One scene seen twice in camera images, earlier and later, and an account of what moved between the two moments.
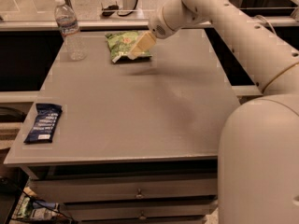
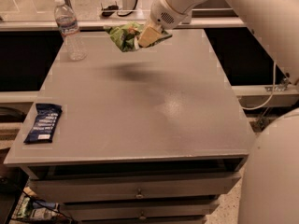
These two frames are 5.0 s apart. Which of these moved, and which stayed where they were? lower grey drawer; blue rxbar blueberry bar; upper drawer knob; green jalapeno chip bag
Moved: green jalapeno chip bag
Stayed: lower grey drawer; blue rxbar blueberry bar; upper drawer knob
